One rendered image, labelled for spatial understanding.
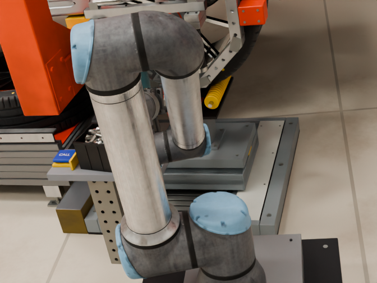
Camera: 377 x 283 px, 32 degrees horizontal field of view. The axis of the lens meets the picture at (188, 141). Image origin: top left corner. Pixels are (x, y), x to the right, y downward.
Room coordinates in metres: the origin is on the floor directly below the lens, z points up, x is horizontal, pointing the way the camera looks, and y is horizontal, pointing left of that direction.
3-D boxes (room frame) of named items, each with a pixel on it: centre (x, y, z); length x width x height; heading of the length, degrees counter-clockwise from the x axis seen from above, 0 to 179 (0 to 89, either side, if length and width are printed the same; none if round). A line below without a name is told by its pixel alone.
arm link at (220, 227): (1.33, -0.03, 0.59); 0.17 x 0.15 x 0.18; 91
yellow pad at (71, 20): (2.91, 0.36, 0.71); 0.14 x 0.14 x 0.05; 70
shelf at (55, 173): (2.02, 0.30, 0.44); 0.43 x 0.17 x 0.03; 70
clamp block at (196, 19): (2.02, -0.10, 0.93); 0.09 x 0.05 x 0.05; 160
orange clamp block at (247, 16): (2.17, -0.31, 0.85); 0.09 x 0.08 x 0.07; 70
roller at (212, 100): (2.32, -0.16, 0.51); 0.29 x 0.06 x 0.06; 160
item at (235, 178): (2.45, -0.02, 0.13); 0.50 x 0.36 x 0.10; 70
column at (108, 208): (2.03, 0.32, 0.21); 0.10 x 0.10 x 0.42; 70
